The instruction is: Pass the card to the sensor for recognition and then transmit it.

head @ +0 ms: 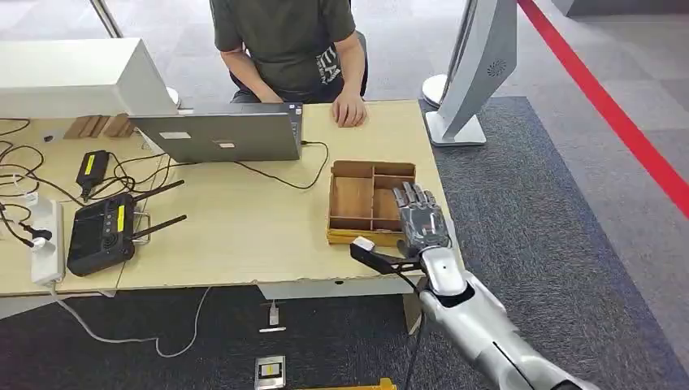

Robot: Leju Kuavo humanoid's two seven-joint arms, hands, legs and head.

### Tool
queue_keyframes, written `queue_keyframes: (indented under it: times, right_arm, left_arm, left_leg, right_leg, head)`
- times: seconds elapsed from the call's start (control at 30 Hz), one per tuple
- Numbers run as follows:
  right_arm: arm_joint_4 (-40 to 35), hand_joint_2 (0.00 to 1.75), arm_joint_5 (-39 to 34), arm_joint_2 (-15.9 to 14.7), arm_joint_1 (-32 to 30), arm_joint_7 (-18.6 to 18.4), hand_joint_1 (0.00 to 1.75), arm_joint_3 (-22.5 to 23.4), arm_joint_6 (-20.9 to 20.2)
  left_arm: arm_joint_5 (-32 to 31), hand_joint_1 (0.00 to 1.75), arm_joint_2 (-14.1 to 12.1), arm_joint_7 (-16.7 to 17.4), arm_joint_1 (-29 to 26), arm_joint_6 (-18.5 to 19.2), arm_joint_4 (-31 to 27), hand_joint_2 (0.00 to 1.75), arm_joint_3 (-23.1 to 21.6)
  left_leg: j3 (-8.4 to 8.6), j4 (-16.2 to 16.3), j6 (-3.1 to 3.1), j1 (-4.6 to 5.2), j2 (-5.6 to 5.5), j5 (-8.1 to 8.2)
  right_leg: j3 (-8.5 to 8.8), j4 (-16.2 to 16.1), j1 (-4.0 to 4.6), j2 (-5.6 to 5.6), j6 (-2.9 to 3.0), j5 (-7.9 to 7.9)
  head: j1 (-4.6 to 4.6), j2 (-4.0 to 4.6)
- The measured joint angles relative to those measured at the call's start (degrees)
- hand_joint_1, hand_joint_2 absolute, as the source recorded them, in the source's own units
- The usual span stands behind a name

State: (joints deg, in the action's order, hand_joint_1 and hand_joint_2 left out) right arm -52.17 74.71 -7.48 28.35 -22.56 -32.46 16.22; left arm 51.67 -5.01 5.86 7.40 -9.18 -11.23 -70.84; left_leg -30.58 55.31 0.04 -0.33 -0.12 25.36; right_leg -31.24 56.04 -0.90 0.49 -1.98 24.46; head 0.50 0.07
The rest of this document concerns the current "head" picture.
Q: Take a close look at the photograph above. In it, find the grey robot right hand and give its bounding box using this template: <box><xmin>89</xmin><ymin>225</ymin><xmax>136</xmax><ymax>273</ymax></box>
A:
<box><xmin>392</xmin><ymin>181</ymin><xmax>453</xmax><ymax>259</ymax></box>

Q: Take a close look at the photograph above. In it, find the black laptop cable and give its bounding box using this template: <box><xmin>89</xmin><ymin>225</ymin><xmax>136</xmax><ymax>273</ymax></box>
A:
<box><xmin>234</xmin><ymin>140</ymin><xmax>331</xmax><ymax>191</ymax></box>

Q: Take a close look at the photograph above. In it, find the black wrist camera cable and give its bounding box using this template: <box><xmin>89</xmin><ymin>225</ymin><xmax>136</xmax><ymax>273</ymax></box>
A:
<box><xmin>396</xmin><ymin>271</ymin><xmax>427</xmax><ymax>390</ymax></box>

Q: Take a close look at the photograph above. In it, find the white power strip cable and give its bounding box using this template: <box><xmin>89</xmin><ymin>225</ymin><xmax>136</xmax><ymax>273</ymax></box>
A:
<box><xmin>50</xmin><ymin>284</ymin><xmax>213</xmax><ymax>360</ymax></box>

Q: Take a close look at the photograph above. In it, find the silver kiosk stand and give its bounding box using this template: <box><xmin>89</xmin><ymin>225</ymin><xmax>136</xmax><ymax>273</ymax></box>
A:
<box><xmin>421</xmin><ymin>0</ymin><xmax>519</xmax><ymax>148</ymax></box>

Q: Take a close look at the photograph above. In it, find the wooden card box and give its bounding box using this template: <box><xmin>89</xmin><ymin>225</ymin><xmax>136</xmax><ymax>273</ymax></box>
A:
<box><xmin>326</xmin><ymin>159</ymin><xmax>418</xmax><ymax>248</ymax></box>

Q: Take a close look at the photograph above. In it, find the black looped cable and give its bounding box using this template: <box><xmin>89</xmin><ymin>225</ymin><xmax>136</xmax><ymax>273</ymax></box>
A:
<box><xmin>0</xmin><ymin>117</ymin><xmax>82</xmax><ymax>249</ymax></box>

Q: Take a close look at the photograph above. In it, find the grey metal post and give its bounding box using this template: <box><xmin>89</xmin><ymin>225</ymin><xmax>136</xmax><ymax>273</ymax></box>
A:
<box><xmin>88</xmin><ymin>0</ymin><xmax>124</xmax><ymax>40</ymax></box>

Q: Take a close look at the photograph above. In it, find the person's left hand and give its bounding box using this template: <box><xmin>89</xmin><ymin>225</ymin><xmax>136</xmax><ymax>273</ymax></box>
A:
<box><xmin>330</xmin><ymin>91</ymin><xmax>369</xmax><ymax>129</ymax></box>

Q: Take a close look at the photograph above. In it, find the black power adapter yellow label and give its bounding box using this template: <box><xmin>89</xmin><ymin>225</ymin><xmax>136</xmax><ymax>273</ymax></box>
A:
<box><xmin>75</xmin><ymin>149</ymin><xmax>111</xmax><ymax>203</ymax></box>

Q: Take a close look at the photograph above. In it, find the wooden block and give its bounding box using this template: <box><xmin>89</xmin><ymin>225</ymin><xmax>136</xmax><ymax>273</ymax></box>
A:
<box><xmin>102</xmin><ymin>112</ymin><xmax>137</xmax><ymax>140</ymax></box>
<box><xmin>80</xmin><ymin>114</ymin><xmax>111</xmax><ymax>140</ymax></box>
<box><xmin>63</xmin><ymin>115</ymin><xmax>92</xmax><ymax>141</ymax></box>

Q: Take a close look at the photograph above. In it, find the grey laptop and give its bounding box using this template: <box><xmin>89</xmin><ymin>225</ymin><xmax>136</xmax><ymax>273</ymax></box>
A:
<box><xmin>128</xmin><ymin>102</ymin><xmax>305</xmax><ymax>165</ymax></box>

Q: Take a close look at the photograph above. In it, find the yellow frame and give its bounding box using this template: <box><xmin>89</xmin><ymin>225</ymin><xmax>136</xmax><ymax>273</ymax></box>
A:
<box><xmin>292</xmin><ymin>377</ymin><xmax>398</xmax><ymax>390</ymax></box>

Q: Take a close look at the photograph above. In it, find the black plug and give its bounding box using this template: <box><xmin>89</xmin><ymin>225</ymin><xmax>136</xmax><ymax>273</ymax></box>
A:
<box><xmin>17</xmin><ymin>222</ymin><xmax>54</xmax><ymax>245</ymax></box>

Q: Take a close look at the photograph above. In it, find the black remote controller with antennas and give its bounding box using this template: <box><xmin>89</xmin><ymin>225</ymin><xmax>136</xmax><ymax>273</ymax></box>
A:
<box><xmin>66</xmin><ymin>180</ymin><xmax>189</xmax><ymax>278</ymax></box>

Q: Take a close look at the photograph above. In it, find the person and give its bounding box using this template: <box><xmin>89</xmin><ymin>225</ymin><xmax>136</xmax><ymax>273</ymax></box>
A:
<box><xmin>209</xmin><ymin>0</ymin><xmax>371</xmax><ymax>129</ymax></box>

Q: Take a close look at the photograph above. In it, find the white power strip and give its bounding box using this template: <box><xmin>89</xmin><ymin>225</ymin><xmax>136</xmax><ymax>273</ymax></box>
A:
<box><xmin>29</xmin><ymin>198</ymin><xmax>66</xmax><ymax>287</ymax></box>

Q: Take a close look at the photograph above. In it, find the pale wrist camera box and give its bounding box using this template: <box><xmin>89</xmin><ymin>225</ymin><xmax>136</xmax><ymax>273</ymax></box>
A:
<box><xmin>349</xmin><ymin>236</ymin><xmax>425</xmax><ymax>276</ymax></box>

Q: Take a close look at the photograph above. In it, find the large white box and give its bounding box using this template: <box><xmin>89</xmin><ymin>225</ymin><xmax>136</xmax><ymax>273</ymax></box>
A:
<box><xmin>0</xmin><ymin>37</ymin><xmax>180</xmax><ymax>120</ymax></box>

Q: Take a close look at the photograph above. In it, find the black adapter cable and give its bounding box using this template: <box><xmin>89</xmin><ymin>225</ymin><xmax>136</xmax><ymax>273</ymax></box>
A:
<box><xmin>89</xmin><ymin>152</ymin><xmax>189</xmax><ymax>202</ymax></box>

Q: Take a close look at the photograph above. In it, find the dark grey carpet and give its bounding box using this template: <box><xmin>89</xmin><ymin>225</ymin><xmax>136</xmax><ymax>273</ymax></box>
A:
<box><xmin>0</xmin><ymin>95</ymin><xmax>689</xmax><ymax>390</ymax></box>

